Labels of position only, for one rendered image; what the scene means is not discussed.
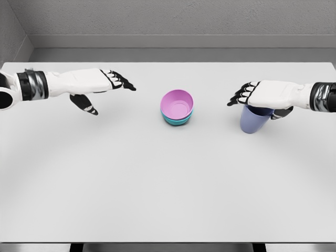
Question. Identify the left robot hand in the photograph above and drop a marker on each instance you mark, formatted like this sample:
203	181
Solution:
89	80

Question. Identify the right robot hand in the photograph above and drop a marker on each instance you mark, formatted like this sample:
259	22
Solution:
270	93

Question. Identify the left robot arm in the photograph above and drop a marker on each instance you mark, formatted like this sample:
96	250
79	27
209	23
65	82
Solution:
39	85

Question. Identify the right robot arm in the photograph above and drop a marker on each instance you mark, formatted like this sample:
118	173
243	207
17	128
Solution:
315	97

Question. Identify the blue-purple cup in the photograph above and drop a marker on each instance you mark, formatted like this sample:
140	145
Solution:
252	120

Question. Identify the teal bowl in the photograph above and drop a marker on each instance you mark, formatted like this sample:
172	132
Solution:
168	118

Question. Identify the pink bowl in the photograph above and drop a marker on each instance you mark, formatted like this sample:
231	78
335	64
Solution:
177	103

